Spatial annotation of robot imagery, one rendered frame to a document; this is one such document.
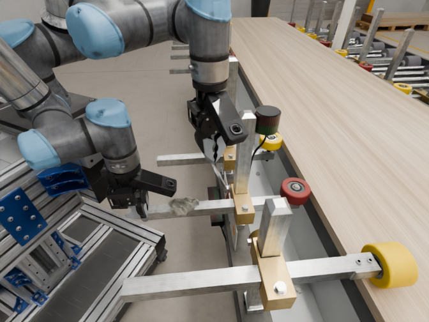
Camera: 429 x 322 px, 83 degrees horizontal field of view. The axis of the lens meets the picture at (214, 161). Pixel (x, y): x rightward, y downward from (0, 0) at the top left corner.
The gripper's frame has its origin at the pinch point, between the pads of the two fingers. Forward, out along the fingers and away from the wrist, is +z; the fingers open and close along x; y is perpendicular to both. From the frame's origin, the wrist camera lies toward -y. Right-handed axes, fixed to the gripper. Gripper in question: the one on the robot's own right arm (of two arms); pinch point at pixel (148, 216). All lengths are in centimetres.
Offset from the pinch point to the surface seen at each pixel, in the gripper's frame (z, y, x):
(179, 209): -4.9, -9.2, 2.3
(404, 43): -21, -135, -89
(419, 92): -4, -134, -64
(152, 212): -3.5, -1.8, 1.2
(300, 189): -7.8, -42.9, 0.8
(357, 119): -8, -80, -35
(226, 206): -3.5, -22.3, 1.1
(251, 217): -2.6, -28.7, 5.0
